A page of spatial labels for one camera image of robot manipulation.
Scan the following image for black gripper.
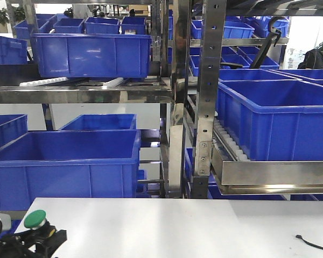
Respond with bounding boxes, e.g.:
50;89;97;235
0;213;67;257

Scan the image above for green mushroom push button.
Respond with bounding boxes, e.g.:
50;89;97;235
24;210;56;238

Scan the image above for large blue bin lower left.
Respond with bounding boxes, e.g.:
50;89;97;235
0;130;141;211

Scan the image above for large blue bin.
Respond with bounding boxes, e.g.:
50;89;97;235
0;130;141;211
31;33;151;78

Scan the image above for blue bin far left lower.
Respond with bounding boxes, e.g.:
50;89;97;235
0;114;28;148

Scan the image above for blue bin behind lower left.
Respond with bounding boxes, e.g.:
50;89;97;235
59;113;137;131

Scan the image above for large blue bin upper left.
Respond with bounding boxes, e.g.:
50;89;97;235
31;33;151;78

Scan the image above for steel shelving rack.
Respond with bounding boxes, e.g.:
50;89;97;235
0;1;323;198

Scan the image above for blue bin far left upper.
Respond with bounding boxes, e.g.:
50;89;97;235
0;36;27;65

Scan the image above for large blue bin right shelf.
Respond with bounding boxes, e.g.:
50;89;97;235
216;81;323;161

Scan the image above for black cable on table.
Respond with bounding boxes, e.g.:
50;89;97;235
295;234;323;256

